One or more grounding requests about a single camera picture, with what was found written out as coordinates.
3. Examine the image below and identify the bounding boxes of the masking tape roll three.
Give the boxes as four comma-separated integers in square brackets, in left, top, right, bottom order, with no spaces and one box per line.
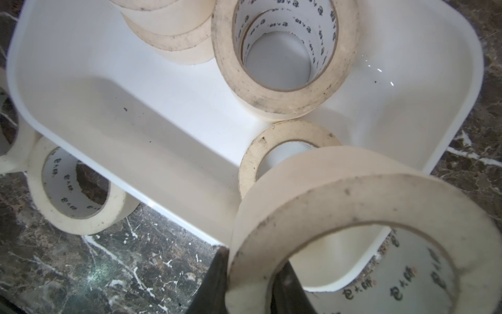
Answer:
[27,137,139,236]

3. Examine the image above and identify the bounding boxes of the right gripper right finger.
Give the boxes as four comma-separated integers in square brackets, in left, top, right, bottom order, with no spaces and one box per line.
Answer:
[271,262,316,314]

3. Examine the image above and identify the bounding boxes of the masking tape roll one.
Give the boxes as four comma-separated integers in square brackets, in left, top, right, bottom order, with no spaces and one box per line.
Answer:
[110,0,216,52]

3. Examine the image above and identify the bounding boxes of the masking tape roll four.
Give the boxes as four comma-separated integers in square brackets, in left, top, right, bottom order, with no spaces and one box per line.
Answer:
[226,146,501,313]

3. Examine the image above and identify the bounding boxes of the masking tape roll six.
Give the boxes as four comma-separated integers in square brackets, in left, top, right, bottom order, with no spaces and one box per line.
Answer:
[122,15,214,65]

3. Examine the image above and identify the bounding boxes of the masking tape roll two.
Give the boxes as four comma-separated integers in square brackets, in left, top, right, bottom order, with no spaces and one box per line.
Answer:
[211,1,360,121]

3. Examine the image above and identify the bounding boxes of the masking tape roll five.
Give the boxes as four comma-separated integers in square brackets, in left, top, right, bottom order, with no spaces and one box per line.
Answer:
[238,119,342,198]

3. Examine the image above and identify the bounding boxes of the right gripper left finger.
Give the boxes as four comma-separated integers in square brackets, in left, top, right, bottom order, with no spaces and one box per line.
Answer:
[186,247,230,314]

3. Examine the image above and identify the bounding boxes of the white plastic storage box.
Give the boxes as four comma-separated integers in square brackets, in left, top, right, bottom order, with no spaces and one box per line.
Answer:
[7,1,484,245]

